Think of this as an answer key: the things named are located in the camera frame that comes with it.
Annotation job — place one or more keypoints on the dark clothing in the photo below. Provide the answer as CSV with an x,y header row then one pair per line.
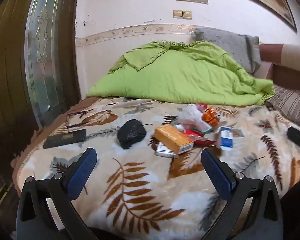
x,y
295,212

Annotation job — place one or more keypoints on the black plastic bag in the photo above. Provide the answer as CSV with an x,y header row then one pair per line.
x,y
131,133

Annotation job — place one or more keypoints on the black smartphone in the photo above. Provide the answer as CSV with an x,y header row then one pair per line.
x,y
65,138

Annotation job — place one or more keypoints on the orange cardboard box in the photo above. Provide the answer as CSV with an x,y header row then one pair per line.
x,y
171,137

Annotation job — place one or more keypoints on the white medicine box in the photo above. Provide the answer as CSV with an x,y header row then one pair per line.
x,y
165,152

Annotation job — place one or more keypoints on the patterned glass door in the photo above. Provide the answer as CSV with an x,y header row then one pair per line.
x,y
45,55

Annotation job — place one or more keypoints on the white plastic bag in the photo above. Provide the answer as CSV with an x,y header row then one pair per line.
x,y
190,117

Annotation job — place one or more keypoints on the green quilt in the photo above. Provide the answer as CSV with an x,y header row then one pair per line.
x,y
177,80

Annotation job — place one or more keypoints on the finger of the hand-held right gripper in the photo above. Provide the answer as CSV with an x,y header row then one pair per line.
x,y
297,136

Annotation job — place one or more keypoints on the brown wooden door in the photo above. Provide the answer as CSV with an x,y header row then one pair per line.
x,y
7,80

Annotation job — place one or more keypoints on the striped floral pillow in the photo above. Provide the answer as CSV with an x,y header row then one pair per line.
x,y
290,102

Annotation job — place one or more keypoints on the brown padded headboard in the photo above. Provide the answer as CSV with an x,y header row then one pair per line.
x,y
290,77

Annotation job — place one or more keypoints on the blue and white small box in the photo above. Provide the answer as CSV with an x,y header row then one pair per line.
x,y
225,140

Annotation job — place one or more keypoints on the red snack packet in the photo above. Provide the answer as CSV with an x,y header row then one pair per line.
x,y
197,136

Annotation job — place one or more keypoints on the gold wall switch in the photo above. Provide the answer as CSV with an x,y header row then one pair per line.
x,y
187,15
177,14

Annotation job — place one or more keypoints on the leaf-printed blanket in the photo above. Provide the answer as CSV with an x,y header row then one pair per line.
x,y
145,180

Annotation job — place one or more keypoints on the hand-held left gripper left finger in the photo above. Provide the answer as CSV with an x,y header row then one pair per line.
x,y
81,175

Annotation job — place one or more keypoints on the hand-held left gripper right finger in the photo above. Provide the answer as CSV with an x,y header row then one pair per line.
x,y
216,175

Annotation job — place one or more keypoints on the orange snack wrapper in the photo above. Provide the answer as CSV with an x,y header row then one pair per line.
x,y
210,116

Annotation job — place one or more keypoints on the grey quilted pillow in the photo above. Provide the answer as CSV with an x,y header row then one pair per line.
x,y
230,45

